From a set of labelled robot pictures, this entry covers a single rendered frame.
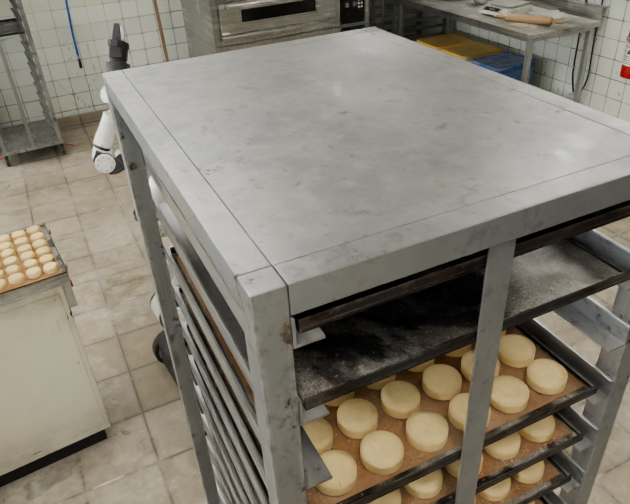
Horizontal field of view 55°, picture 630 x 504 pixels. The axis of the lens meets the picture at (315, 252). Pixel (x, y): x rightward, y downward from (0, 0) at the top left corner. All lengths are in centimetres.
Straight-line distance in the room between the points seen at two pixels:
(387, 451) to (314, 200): 32
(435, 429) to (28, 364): 195
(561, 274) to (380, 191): 26
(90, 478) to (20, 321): 76
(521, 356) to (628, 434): 210
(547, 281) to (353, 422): 28
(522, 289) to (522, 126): 18
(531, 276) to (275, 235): 33
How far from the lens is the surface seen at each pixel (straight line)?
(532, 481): 97
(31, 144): 566
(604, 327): 82
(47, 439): 276
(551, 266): 75
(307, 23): 568
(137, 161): 103
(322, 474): 62
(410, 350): 60
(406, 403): 77
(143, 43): 634
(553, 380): 83
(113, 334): 341
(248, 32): 549
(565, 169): 63
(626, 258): 76
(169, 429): 284
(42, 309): 238
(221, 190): 58
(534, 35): 508
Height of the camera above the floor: 208
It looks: 33 degrees down
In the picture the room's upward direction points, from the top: 3 degrees counter-clockwise
